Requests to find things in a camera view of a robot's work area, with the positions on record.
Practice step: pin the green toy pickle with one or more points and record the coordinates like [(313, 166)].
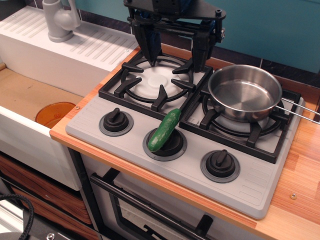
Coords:
[(164, 130)]

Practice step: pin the black stove knob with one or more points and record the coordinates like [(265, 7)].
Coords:
[(172, 149), (116, 123), (220, 166)]

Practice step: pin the orange plastic plate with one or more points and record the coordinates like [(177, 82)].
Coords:
[(51, 114)]

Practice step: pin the oven door with black handle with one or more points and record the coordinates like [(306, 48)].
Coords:
[(139, 211)]

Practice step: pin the black right burner grate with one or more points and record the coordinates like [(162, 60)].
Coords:
[(269, 139)]

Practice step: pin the black left stove knob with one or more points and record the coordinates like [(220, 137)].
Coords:
[(116, 123)]

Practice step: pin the black right stove knob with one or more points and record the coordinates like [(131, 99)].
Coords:
[(220, 166)]

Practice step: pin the black burner grate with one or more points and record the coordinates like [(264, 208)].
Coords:
[(269, 139), (147, 92)]

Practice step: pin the white toy sink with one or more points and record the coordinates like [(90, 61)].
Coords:
[(36, 72)]

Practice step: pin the grey toy faucet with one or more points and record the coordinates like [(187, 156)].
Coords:
[(60, 22)]

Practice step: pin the black middle stove knob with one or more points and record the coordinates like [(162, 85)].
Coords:
[(172, 149)]

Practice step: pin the grey toy stove top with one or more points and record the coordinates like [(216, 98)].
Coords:
[(250, 193)]

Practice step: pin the wood-grain drawer front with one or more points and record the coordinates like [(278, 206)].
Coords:
[(53, 201)]

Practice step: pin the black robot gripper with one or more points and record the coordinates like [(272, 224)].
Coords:
[(196, 19)]

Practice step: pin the black left burner grate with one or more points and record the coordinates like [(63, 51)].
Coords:
[(147, 92)]

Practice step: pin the stainless steel pan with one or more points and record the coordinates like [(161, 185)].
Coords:
[(249, 94)]

